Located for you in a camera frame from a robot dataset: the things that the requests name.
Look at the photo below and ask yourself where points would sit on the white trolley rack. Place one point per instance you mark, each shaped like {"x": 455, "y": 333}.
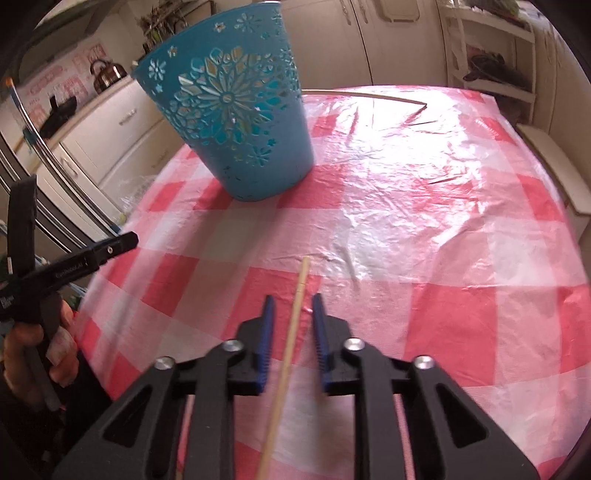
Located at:
{"x": 489, "y": 99}

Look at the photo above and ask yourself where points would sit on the small white wooden stool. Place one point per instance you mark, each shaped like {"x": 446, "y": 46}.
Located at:
{"x": 554, "y": 157}

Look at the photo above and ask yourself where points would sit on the clear floral trash bin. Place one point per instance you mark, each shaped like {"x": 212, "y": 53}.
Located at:
{"x": 134, "y": 194}

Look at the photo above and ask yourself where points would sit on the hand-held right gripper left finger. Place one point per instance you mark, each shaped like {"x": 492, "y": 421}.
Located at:
{"x": 268, "y": 341}

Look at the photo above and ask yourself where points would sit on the blue cutout plastic basket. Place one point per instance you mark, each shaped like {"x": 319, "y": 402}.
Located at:
{"x": 258, "y": 152}

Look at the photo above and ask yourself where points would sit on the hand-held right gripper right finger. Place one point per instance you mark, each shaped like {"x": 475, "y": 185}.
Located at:
{"x": 321, "y": 341}

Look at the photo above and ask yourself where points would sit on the black wok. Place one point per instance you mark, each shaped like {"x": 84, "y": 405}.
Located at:
{"x": 60, "y": 110}

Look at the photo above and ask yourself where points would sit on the single wooden chopstick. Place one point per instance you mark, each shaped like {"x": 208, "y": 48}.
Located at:
{"x": 298, "y": 300}
{"x": 369, "y": 94}

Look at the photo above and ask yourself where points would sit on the grey folded frame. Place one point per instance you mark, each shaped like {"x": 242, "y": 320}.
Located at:
{"x": 46, "y": 157}

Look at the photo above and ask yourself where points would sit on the pink checked plastic tablecloth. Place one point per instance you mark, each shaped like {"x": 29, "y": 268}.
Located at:
{"x": 415, "y": 230}

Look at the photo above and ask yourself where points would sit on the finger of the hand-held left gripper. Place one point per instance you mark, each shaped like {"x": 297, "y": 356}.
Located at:
{"x": 23, "y": 217}
{"x": 106, "y": 249}

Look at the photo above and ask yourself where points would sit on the person's left hand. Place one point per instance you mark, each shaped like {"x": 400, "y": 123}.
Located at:
{"x": 62, "y": 348}

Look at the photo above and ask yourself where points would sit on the steel kettle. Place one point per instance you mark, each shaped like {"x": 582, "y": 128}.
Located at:
{"x": 108, "y": 74}

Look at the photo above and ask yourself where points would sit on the wall utensil rack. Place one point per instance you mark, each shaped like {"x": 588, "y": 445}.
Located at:
{"x": 159, "y": 21}

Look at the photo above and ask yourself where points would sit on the white door-hung bin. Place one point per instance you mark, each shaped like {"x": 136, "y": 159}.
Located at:
{"x": 397, "y": 9}

